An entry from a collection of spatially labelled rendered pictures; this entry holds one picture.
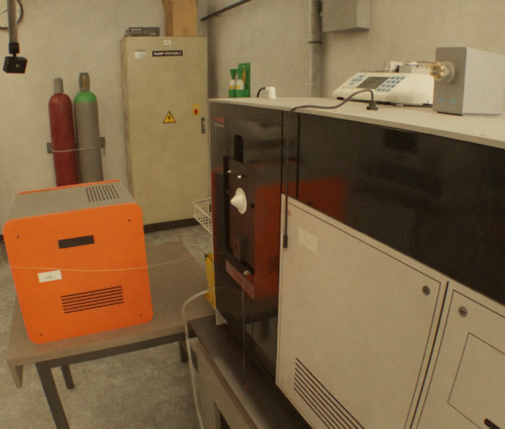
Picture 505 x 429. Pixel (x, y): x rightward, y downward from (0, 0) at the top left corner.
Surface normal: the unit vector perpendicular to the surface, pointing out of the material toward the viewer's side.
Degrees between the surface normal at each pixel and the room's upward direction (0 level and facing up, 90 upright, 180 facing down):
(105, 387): 0
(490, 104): 90
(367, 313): 90
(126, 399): 0
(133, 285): 90
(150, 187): 90
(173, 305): 0
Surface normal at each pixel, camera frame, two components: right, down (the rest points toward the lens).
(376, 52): -0.90, 0.14
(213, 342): 0.00, -0.95
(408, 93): 0.33, 0.25
